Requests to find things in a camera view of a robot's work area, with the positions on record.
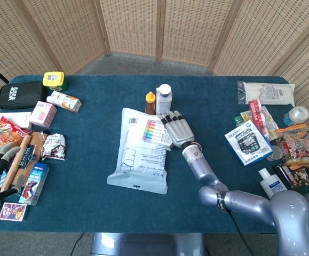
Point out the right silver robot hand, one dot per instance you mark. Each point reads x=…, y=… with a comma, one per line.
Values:
x=179, y=130

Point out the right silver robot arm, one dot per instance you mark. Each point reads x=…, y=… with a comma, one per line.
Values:
x=250, y=205

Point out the brown kraft package dark label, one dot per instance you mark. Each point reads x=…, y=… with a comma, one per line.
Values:
x=35, y=149

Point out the small white bottle blue label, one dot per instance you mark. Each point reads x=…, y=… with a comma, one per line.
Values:
x=273, y=185

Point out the pink cardboard box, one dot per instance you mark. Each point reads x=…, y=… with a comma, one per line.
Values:
x=43, y=114

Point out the white capped clear bottle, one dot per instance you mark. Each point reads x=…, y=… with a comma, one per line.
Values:
x=163, y=101

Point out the coffee bean print snack bag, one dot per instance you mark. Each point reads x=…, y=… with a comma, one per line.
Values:
x=54, y=146

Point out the blue toothpaste box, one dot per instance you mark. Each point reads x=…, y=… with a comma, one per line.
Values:
x=35, y=181

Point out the orange juice carton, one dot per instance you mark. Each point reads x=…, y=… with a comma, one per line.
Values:
x=66, y=101

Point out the small yellow packet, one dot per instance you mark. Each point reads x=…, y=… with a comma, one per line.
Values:
x=246, y=116

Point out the red snack bag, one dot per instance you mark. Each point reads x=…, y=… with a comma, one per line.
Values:
x=4, y=136

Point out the colourful snack bag orange clip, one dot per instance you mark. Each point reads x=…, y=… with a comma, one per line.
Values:
x=301, y=146

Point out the small clear plastic bag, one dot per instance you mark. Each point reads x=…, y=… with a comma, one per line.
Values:
x=270, y=122

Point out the white plastic package bag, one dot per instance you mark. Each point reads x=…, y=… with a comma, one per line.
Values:
x=135, y=165

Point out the black zip case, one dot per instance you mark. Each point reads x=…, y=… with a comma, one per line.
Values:
x=20, y=94

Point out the red white snack packet strip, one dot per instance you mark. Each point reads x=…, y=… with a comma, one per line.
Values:
x=257, y=113

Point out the clear bag with white contents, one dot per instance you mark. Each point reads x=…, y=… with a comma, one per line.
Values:
x=269, y=93

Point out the green tub with yellow lid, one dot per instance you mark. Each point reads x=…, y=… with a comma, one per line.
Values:
x=53, y=78

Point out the dark mixed nut snack pack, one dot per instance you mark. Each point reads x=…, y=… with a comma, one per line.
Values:
x=293, y=176

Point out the wooden rolling pin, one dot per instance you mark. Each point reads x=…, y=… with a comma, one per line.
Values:
x=18, y=160

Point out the flat white box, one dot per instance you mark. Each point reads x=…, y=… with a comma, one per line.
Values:
x=12, y=118

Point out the clear jar with white lid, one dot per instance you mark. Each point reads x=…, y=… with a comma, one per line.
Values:
x=297, y=114

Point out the round clear lid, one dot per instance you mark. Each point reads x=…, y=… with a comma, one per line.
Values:
x=275, y=154

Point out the small bottle with green cap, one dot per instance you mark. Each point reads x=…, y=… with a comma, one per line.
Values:
x=238, y=121

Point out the blue calculator package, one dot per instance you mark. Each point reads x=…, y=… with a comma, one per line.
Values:
x=247, y=144

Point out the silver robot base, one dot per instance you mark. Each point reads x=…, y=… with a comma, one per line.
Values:
x=146, y=244

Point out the blue table cloth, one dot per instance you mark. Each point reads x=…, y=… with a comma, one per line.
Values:
x=90, y=173

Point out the honey bottle with yellow cap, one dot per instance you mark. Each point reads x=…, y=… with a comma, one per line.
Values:
x=150, y=105

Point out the wicker folding screen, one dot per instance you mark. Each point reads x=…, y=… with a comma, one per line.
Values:
x=133, y=26

